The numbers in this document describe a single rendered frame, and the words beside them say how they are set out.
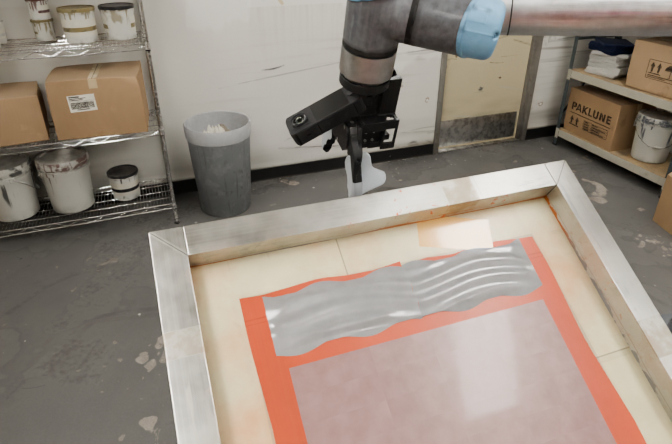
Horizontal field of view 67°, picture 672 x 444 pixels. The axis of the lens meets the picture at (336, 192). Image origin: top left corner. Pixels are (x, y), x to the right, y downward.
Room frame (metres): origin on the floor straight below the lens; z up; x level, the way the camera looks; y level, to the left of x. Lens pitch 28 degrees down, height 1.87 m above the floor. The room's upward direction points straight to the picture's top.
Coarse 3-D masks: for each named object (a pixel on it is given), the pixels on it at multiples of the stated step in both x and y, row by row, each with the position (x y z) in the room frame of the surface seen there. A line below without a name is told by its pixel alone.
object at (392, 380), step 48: (288, 288) 0.49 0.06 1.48; (384, 336) 0.45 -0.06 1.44; (288, 384) 0.39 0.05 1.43; (336, 384) 0.40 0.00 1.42; (384, 384) 0.41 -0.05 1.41; (432, 384) 0.41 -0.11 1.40; (288, 432) 0.35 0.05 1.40; (336, 432) 0.36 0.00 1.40; (384, 432) 0.36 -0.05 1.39; (432, 432) 0.37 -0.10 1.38
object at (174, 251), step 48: (384, 192) 0.59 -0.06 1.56; (432, 192) 0.60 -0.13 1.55; (480, 192) 0.61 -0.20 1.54; (528, 192) 0.63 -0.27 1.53; (576, 192) 0.64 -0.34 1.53; (192, 240) 0.49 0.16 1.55; (240, 240) 0.50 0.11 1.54; (288, 240) 0.52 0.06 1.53; (576, 240) 0.59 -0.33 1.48; (192, 288) 0.44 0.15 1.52; (624, 288) 0.52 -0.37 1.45; (192, 336) 0.40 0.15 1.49; (624, 336) 0.49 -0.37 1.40; (192, 384) 0.36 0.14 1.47; (192, 432) 0.32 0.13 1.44
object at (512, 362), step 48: (528, 240) 0.60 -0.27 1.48; (432, 336) 0.46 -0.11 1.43; (480, 336) 0.47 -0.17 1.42; (528, 336) 0.48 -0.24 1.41; (576, 336) 0.49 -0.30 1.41; (480, 384) 0.42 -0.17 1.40; (528, 384) 0.43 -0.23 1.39; (576, 384) 0.43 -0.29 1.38; (480, 432) 0.38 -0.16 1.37; (528, 432) 0.38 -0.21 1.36; (576, 432) 0.39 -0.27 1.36; (624, 432) 0.40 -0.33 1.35
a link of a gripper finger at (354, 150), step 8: (352, 136) 0.69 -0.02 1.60; (352, 144) 0.69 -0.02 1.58; (360, 144) 0.69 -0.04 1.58; (352, 152) 0.68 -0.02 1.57; (360, 152) 0.68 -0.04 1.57; (352, 160) 0.68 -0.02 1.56; (360, 160) 0.68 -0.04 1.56; (352, 168) 0.68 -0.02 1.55; (360, 168) 0.69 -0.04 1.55; (352, 176) 0.68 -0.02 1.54; (360, 176) 0.68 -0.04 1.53
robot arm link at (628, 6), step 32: (512, 0) 0.74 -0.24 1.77; (544, 0) 0.73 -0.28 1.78; (576, 0) 0.72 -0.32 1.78; (608, 0) 0.71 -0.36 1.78; (640, 0) 0.70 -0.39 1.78; (512, 32) 0.75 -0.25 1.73; (544, 32) 0.74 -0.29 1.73; (576, 32) 0.73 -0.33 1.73; (608, 32) 0.72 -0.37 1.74; (640, 32) 0.71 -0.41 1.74
